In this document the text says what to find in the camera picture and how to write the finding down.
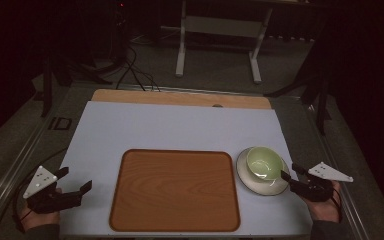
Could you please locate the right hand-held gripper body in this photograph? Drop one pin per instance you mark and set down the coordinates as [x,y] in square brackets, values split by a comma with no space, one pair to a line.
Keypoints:
[313,190]

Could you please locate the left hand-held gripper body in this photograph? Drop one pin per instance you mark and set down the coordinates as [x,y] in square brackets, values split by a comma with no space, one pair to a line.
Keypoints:
[51,200]

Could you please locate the black floor bracket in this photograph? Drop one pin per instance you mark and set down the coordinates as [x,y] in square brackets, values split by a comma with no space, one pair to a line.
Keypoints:
[60,123]

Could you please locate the white metal table frame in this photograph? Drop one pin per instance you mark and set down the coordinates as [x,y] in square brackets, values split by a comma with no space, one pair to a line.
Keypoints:
[180,60]

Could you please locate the black metal stand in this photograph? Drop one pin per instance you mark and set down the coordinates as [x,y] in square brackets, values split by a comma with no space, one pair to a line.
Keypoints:
[322,106]
[47,90]

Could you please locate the person's left hand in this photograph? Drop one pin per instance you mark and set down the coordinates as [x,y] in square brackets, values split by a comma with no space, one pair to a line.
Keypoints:
[40,220]

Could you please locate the pale green bowl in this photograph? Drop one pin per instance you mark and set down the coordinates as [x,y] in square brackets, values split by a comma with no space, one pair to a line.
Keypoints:
[263,163]

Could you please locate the brown wooden tray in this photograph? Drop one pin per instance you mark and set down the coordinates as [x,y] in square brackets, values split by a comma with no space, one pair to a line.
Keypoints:
[173,190]

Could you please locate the white plate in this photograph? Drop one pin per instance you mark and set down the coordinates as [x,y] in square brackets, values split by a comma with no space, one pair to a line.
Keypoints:
[256,186]

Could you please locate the white table mat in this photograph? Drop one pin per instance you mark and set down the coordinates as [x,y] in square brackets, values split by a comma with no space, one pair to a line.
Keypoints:
[180,126]

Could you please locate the person's right hand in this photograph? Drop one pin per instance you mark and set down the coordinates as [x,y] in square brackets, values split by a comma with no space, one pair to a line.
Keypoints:
[323,211]

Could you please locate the metal floor rail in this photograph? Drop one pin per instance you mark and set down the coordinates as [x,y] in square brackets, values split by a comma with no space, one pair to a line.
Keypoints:
[341,186]
[10,173]

